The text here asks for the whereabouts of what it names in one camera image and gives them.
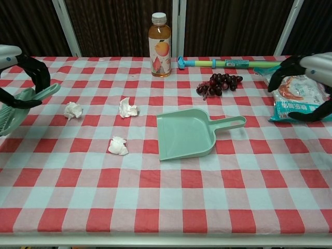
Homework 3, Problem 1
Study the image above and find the white partition frame post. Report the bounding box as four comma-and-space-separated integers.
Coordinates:
51, 0, 82, 57
273, 0, 305, 56
172, 0, 187, 57

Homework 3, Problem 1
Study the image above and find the dark brown curtain panel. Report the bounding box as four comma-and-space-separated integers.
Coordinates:
282, 0, 332, 56
64, 0, 177, 57
183, 0, 293, 57
0, 0, 72, 57

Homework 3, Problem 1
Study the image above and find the dark red grape bunch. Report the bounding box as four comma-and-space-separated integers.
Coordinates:
196, 73, 244, 101

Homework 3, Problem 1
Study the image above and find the red white checkered tablecloth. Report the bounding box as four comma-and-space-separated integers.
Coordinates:
0, 55, 332, 241

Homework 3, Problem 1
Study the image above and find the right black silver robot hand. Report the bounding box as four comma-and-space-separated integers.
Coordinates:
267, 51, 332, 122

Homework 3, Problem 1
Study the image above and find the white tissue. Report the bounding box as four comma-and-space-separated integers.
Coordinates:
64, 101, 84, 121
118, 97, 141, 119
108, 136, 130, 156

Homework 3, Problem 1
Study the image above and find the green dustpan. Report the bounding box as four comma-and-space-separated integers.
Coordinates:
156, 108, 247, 161

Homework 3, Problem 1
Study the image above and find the teal white snack bag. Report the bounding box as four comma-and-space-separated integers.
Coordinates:
254, 66, 332, 123

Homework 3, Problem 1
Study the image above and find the green hand broom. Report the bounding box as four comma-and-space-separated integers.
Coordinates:
0, 83, 62, 137

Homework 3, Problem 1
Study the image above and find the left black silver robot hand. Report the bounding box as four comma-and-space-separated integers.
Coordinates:
0, 44, 51, 109

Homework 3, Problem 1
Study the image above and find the orange juice bottle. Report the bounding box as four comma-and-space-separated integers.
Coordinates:
148, 12, 172, 78

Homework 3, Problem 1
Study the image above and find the teal green water pump toy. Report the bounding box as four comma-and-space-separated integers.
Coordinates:
177, 56, 282, 71

